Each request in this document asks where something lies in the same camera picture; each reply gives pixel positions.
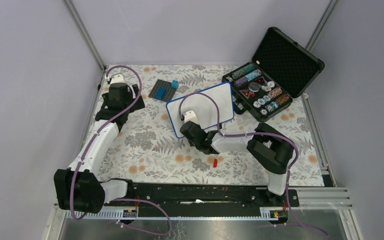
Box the blue framed whiteboard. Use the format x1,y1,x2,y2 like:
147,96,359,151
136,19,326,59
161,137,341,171
166,82,235,139

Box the red marker cap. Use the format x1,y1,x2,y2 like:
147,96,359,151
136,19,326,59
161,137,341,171
213,158,218,168

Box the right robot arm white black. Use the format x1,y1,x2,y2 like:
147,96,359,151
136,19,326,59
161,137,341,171
180,121,296,206

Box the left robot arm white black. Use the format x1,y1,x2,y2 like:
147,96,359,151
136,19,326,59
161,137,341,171
53,82,145,214

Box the blue lego brick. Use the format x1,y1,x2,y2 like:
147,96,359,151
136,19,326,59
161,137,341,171
155,87,167,100

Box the dark grey lego baseplate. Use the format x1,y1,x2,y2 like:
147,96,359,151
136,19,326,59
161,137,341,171
148,79,179,103

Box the light blue cube block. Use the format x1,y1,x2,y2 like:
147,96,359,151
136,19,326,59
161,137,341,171
171,80,179,89

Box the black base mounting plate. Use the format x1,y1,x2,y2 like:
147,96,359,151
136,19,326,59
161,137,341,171
106,182,287,212

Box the black poker chip case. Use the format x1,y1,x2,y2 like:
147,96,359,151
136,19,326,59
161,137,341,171
221,26,325,123

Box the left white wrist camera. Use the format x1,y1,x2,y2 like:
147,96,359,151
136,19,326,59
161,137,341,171
108,74,125,85

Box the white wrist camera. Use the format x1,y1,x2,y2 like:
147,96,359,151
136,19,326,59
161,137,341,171
108,74,125,85
183,110,199,125

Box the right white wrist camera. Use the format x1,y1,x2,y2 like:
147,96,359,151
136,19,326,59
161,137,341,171
183,110,199,125

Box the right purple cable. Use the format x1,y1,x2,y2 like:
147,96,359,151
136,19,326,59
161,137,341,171
178,92,330,239

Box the white slotted cable duct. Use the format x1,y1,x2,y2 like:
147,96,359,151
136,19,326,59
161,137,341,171
84,205,288,221

